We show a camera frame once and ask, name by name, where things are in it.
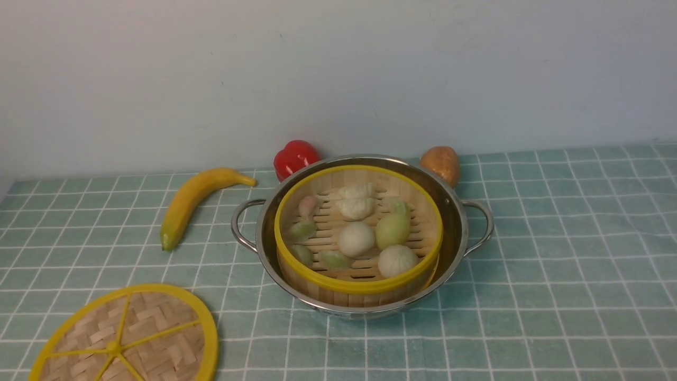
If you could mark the pale green dumpling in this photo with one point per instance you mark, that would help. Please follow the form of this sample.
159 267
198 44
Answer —
302 231

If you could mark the white pleated dumpling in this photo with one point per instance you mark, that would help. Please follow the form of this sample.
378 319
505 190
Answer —
357 201

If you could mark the green checkered tablecloth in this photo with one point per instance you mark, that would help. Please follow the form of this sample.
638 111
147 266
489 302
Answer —
577 283

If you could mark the green round bun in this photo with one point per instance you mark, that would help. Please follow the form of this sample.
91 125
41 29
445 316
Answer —
392 229

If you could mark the brown potato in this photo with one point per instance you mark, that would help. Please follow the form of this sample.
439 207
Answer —
444 162

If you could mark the yellow banana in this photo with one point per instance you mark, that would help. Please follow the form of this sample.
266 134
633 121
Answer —
190 195

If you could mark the stainless steel pot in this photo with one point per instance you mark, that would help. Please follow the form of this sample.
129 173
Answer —
466 225

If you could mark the pink tipped dumpling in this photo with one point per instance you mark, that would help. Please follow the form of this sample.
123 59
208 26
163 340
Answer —
308 206

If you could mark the yellow woven bamboo steamer lid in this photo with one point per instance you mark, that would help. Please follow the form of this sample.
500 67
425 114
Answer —
141 332

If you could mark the white round bun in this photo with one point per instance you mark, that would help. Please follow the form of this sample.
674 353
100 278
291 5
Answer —
396 260
355 239

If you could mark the red bell pepper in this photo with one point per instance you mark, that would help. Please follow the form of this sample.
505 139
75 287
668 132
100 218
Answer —
296 155

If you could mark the yellow rimmed bamboo steamer basket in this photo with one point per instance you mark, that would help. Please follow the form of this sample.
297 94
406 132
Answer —
316 267

